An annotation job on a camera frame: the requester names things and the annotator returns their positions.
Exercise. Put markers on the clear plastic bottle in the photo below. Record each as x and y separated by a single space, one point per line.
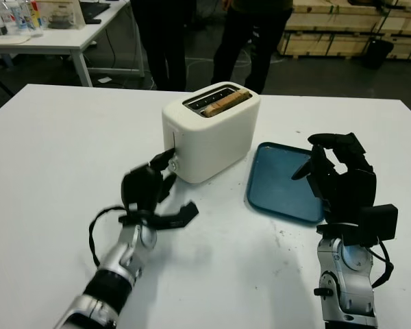
23 15

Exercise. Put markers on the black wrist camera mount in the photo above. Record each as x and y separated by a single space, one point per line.
174 221
378 224

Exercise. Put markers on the clear glass container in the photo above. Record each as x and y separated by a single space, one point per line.
66 15

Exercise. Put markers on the person in black trousers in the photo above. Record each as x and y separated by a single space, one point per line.
257 41
161 44

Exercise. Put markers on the brown bread slice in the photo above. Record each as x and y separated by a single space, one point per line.
226 103

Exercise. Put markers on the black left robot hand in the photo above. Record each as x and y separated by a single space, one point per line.
140 188

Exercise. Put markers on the black laptop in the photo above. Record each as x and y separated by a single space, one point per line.
94 10

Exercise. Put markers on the white office table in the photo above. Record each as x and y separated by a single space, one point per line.
68 39

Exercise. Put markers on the black waste bin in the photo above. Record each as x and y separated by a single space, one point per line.
379 55

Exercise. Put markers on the stacked wooden crates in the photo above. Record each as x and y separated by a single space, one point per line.
335 31

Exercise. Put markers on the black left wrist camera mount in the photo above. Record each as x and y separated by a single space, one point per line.
174 221

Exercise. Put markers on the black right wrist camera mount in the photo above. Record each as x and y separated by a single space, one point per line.
378 224

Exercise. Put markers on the yellow and blue carton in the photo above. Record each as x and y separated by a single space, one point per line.
36 12

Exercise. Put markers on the white paper sheet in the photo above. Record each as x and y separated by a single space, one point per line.
105 79

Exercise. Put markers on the blue plastic tray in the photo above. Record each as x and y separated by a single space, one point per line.
281 181

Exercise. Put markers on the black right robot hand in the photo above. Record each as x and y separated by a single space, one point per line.
349 192

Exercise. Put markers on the white two-slot toaster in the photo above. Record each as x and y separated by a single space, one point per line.
212 147

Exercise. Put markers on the white toaster dial knob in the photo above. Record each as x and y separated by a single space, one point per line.
174 164

